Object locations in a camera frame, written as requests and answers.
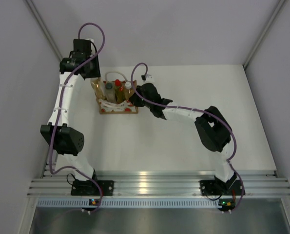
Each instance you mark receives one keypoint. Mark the red dotted canvas bag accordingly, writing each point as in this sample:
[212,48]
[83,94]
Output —
[125,107]

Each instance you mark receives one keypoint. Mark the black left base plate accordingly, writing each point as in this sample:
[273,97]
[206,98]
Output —
[88,188]

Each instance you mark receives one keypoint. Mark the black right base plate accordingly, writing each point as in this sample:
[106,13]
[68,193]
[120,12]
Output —
[214,188]

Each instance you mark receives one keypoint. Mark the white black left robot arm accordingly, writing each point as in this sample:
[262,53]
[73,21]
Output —
[59,132]

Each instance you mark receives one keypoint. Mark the yellow bottle red cap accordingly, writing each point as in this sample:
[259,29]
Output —
[119,91]

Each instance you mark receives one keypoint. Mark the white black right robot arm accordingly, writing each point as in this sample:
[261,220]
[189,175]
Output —
[214,132]

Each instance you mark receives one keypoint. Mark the left aluminium frame post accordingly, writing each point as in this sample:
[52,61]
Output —
[44,29]

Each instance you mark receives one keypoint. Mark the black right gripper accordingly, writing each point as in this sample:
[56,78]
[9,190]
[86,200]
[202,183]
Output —
[134,101]

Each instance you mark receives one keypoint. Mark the clear bottle grey cap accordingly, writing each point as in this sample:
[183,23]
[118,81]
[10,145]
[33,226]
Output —
[110,93]

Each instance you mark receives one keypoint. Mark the aluminium mounting rail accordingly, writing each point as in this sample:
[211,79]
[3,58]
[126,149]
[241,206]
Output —
[257,184]

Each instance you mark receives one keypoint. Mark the right aluminium frame post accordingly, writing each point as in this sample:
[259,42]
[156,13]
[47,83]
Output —
[262,35]

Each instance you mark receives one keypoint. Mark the amber bottle white cap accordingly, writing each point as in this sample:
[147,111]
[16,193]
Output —
[128,91]

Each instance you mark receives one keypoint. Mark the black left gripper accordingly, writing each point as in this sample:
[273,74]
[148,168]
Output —
[95,72]

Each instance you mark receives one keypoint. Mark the amber bottle clear cap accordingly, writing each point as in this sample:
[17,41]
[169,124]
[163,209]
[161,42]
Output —
[98,87]

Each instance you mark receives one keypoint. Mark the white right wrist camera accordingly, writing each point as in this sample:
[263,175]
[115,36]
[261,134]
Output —
[147,78]

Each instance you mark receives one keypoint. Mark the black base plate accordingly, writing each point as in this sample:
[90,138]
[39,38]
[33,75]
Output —
[88,188]
[214,188]

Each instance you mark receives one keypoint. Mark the aluminium frame post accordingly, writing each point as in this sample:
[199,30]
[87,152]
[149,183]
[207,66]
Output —
[262,35]
[44,29]

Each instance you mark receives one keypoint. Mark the white slotted cable duct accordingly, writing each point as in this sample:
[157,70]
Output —
[128,203]

